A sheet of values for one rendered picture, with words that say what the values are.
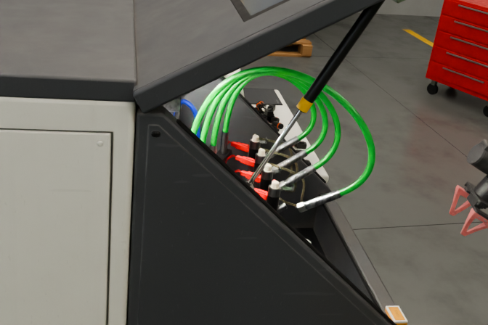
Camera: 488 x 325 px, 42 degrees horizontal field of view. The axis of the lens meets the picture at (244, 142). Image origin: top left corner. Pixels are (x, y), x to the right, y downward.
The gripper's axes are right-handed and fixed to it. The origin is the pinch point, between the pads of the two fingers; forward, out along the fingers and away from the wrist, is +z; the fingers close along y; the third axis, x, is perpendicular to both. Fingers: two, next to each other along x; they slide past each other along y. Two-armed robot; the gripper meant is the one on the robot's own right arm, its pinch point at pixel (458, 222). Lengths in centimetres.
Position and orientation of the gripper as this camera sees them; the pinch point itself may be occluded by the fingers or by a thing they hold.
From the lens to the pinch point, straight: 175.5
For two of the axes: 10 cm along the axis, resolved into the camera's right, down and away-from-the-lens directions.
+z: -5.5, 7.6, 3.5
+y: 0.0, 4.2, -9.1
